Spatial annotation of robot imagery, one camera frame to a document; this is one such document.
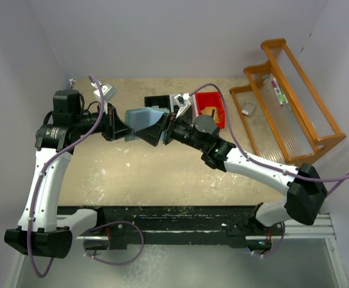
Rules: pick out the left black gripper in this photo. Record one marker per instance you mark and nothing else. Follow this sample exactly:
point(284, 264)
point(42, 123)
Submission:
point(114, 127)

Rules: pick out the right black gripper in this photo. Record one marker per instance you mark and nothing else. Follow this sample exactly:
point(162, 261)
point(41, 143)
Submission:
point(153, 132)

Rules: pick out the green leather card holder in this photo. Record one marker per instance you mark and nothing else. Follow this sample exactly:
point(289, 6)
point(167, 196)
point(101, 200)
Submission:
point(143, 117)

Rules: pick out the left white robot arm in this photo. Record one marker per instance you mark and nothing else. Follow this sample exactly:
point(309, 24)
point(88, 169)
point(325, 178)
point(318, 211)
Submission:
point(38, 231)

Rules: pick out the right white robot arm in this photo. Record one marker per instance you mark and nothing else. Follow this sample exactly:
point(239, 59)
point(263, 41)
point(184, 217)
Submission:
point(303, 194)

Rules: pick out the black plastic bin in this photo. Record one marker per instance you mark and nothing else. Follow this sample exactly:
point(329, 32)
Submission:
point(158, 102)

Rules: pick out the white plastic bin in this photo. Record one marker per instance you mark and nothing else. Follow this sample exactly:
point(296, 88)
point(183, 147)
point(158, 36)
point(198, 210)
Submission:
point(190, 114)

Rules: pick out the orange packets in bin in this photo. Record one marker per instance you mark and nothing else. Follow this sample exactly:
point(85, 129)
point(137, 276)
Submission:
point(211, 111)

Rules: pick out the red plastic bin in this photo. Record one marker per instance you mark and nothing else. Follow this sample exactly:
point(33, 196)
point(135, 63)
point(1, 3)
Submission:
point(204, 99)

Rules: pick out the small grey box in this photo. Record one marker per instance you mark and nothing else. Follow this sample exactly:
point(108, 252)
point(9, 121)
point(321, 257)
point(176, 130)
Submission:
point(248, 108)

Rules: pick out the purple marker pen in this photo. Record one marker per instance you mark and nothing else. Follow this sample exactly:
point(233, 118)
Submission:
point(277, 90)

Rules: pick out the green marker pen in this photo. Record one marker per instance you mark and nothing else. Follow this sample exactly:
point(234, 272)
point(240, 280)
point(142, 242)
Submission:
point(284, 101)

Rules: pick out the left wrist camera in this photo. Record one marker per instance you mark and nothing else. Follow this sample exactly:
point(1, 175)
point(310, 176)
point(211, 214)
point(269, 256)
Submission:
point(108, 91)

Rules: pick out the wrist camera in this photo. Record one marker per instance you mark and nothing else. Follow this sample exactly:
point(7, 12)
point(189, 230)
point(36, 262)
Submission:
point(184, 103)
point(108, 91)

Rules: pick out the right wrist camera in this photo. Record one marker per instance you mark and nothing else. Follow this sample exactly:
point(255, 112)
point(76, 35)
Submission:
point(184, 103)

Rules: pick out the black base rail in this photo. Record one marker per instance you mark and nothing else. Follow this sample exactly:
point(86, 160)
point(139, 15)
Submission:
point(233, 226)

